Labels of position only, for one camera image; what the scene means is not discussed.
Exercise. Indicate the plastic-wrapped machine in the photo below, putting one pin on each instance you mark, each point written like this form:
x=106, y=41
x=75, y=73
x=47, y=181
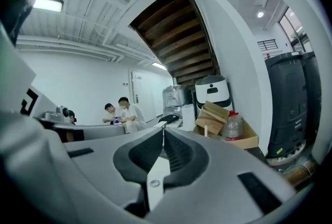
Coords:
x=174, y=99

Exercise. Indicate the black railing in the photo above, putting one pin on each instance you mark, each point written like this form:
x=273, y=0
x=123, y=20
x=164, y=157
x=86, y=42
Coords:
x=267, y=45

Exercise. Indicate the white service robot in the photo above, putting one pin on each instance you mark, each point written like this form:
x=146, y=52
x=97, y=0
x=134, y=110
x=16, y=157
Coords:
x=211, y=92

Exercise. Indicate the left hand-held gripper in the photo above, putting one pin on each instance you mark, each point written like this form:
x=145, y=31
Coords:
x=23, y=83

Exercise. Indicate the clear jar with red lid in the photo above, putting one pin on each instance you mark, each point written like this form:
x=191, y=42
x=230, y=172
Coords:
x=233, y=125

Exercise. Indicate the blue object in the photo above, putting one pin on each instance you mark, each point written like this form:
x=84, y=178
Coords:
x=116, y=121

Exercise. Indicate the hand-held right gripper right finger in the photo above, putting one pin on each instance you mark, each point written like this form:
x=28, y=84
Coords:
x=220, y=166

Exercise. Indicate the large open cardboard box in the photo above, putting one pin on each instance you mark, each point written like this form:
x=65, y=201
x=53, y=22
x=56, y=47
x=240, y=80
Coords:
x=246, y=138

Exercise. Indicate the small cardboard box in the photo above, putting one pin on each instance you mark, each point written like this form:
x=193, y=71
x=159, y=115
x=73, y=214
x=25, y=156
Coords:
x=213, y=116

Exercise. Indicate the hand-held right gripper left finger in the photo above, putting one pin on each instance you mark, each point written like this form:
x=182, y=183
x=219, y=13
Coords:
x=98, y=158

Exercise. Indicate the white door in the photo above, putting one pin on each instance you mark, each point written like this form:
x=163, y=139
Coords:
x=141, y=93

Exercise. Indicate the tall black machine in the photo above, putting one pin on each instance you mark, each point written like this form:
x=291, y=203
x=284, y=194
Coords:
x=310, y=88
x=285, y=106

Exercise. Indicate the wooden staircase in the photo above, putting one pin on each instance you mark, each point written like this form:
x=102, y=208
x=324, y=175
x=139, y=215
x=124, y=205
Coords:
x=176, y=36

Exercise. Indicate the white appliance box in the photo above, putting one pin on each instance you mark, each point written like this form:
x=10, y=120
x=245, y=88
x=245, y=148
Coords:
x=188, y=115

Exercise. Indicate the rectangular ceiling lamp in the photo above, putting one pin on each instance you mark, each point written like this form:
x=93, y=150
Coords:
x=48, y=4

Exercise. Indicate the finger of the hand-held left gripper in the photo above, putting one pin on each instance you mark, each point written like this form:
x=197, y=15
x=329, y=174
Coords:
x=98, y=131

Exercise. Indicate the window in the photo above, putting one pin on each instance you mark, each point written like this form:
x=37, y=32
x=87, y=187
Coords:
x=291, y=24

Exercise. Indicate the wooden stick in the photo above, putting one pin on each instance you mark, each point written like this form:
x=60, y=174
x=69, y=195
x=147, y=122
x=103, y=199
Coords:
x=206, y=131

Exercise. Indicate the strip ceiling lamp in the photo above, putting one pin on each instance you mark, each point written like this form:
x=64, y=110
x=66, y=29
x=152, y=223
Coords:
x=159, y=66

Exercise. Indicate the brown translucent cup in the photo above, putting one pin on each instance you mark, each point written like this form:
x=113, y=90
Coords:
x=301, y=172

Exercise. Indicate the round ceiling lamp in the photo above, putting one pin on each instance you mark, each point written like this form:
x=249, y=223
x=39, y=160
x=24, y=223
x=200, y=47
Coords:
x=260, y=14

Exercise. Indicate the black bag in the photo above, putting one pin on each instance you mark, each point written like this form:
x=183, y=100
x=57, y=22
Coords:
x=168, y=118

